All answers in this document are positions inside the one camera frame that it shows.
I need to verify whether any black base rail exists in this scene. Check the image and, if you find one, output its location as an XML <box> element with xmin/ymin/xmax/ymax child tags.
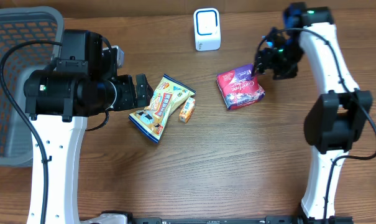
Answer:
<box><xmin>101</xmin><ymin>210</ymin><xmax>354</xmax><ymax>224</ymax></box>

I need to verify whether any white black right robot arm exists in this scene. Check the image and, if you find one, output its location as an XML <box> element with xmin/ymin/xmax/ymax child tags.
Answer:
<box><xmin>252</xmin><ymin>2</ymin><xmax>376</xmax><ymax>223</ymax></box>

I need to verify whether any small orange snack pack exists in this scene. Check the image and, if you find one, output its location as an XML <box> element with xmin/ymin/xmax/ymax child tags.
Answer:
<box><xmin>179</xmin><ymin>97</ymin><xmax>196</xmax><ymax>123</ymax></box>

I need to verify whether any yellow blue snack bag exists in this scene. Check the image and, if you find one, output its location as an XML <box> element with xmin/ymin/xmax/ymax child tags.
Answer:
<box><xmin>129</xmin><ymin>74</ymin><xmax>196</xmax><ymax>143</ymax></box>

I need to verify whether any grey plastic mesh basket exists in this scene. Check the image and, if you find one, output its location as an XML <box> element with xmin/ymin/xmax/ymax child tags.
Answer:
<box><xmin>0</xmin><ymin>6</ymin><xmax>64</xmax><ymax>167</ymax></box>

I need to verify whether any red purple pantyliner pack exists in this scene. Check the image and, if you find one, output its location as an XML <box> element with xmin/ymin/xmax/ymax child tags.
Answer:
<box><xmin>216</xmin><ymin>63</ymin><xmax>265</xmax><ymax>110</ymax></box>

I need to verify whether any white barcode scanner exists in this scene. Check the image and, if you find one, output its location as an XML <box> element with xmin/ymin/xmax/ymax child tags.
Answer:
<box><xmin>193</xmin><ymin>7</ymin><xmax>221</xmax><ymax>52</ymax></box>

